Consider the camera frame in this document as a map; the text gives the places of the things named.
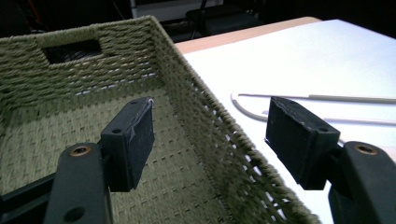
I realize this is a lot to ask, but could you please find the white table mat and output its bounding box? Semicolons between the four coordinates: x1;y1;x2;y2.
182;19;396;224

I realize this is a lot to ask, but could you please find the white clothes hanger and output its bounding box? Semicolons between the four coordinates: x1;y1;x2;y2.
231;91;396;127

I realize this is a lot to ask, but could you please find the green woven basket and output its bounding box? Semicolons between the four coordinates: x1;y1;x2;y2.
0;15;321;224

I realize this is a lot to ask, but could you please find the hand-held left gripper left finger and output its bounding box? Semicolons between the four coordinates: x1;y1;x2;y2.
43;96;155;224

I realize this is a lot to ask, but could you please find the black chair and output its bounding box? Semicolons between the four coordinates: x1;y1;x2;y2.
186;3;264;40

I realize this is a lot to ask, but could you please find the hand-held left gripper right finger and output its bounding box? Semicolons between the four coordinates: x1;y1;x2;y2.
265;96;396;224

